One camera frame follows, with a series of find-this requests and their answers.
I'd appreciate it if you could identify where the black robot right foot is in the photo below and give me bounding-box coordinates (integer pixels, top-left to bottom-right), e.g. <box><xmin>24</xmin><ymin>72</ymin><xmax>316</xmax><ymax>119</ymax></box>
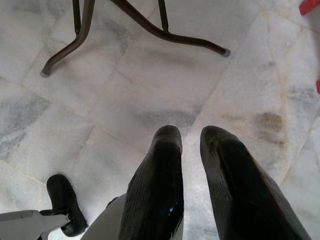
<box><xmin>46</xmin><ymin>174</ymin><xmax>88</xmax><ymax>237</ymax></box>

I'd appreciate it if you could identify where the grey robot right leg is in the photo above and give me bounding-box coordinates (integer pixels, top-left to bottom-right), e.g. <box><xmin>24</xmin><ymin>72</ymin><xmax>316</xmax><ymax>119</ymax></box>
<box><xmin>0</xmin><ymin>209</ymin><xmax>73</xmax><ymax>240</ymax></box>

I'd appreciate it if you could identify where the dark metal folding table frame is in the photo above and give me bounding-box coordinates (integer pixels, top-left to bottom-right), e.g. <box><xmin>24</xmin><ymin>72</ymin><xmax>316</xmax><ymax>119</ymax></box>
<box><xmin>40</xmin><ymin>0</ymin><xmax>231</xmax><ymax>77</ymax></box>

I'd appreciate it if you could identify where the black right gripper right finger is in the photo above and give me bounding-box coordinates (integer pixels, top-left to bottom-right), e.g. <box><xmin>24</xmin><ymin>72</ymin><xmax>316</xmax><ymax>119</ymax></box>
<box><xmin>200</xmin><ymin>125</ymin><xmax>312</xmax><ymax>240</ymax></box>

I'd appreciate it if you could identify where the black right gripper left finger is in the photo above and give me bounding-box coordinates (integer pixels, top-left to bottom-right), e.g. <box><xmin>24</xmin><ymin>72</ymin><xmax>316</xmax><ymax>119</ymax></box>
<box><xmin>119</xmin><ymin>125</ymin><xmax>185</xmax><ymax>240</ymax></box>

